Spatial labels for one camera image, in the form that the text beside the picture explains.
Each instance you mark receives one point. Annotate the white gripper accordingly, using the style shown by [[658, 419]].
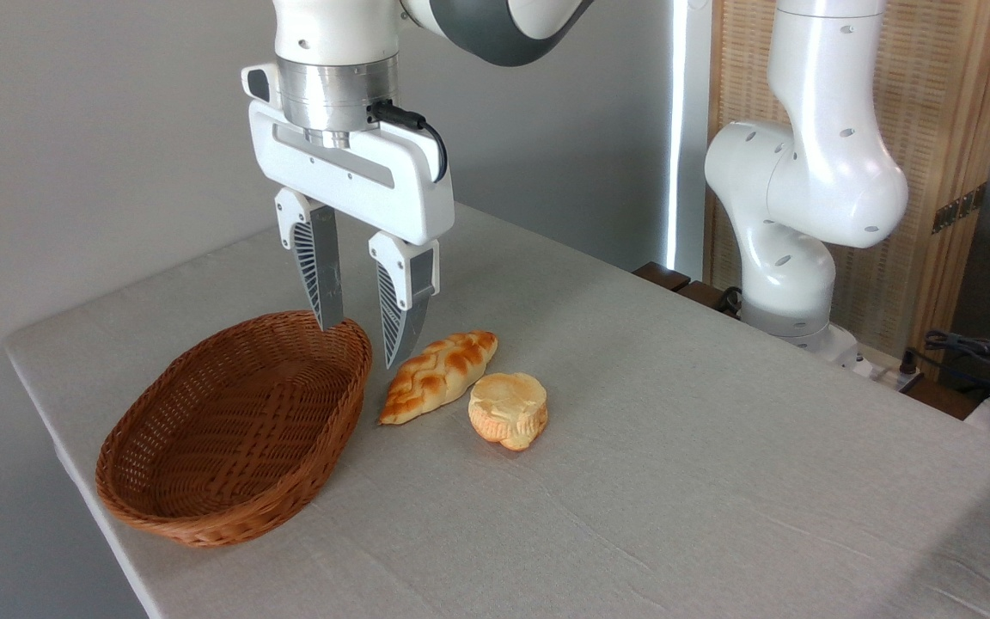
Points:
[[375, 185]]

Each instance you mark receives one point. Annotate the brown wicker oval basket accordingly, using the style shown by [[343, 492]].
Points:
[[229, 430]]

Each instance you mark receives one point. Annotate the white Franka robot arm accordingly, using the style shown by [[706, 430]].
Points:
[[804, 172]]

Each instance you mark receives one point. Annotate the braided long bread loaf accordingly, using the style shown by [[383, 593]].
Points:
[[439, 376]]

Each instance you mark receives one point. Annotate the white vertical frame post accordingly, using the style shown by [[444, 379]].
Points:
[[682, 129]]

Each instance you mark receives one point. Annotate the grey tablecloth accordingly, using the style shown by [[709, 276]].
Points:
[[675, 473]]

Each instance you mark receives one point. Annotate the white power strip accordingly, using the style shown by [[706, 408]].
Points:
[[877, 368]]

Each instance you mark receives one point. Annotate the dark metal screen hinge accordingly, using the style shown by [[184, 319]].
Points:
[[959, 207]]

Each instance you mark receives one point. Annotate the wooden woven folding screen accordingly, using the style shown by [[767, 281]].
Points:
[[942, 86]]

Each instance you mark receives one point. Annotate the dark brown wooden block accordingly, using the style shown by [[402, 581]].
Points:
[[662, 275], [705, 295]]

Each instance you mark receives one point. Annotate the round pale bread bun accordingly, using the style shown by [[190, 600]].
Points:
[[508, 408]]

